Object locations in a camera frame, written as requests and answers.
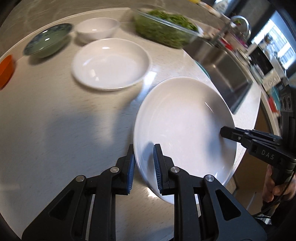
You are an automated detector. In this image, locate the white shallow plate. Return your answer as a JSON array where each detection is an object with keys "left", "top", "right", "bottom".
[{"left": 71, "top": 38, "right": 152, "bottom": 91}]

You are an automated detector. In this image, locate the small white bowl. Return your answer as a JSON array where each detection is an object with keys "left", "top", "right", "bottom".
[{"left": 75, "top": 18, "right": 120, "bottom": 44}]

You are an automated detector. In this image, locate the large white plate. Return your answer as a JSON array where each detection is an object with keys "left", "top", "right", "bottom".
[{"left": 133, "top": 77, "right": 237, "bottom": 195}]

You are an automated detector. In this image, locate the glass dish of greens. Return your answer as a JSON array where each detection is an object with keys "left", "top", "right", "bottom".
[{"left": 134, "top": 9, "right": 203, "bottom": 49}]

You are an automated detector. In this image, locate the stainless steel sink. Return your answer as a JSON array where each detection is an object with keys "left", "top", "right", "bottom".
[{"left": 184, "top": 39, "right": 252, "bottom": 114}]

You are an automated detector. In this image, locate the chrome faucet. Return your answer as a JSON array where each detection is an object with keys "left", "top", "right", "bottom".
[{"left": 214, "top": 15, "right": 252, "bottom": 45}]

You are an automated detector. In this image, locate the person's right hand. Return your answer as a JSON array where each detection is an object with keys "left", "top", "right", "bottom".
[{"left": 262, "top": 165, "right": 295, "bottom": 202}]

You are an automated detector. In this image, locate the orange plastic bowl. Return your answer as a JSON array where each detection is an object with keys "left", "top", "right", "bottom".
[{"left": 0, "top": 55, "right": 15, "bottom": 89}]

